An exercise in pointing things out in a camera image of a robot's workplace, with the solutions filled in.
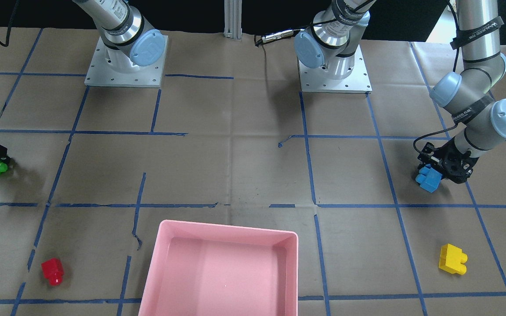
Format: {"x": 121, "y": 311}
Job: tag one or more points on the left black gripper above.
{"x": 453, "y": 161}

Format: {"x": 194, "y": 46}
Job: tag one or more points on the blue toy block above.
{"x": 431, "y": 182}

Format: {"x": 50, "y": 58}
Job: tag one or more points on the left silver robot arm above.
{"x": 333, "y": 36}

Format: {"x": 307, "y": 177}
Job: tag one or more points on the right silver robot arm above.
{"x": 129, "y": 53}

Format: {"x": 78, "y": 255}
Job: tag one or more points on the pink plastic box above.
{"x": 203, "y": 269}

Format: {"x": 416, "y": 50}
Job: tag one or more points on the brown paper table cover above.
{"x": 230, "y": 138}

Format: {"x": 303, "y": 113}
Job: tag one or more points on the yellow toy block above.
{"x": 452, "y": 259}

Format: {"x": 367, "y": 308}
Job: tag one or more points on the red toy block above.
{"x": 53, "y": 271}

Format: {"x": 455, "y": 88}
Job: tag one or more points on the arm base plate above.
{"x": 111, "y": 68}
{"x": 335, "y": 70}

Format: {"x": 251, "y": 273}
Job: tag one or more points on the aluminium frame post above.
{"x": 233, "y": 19}

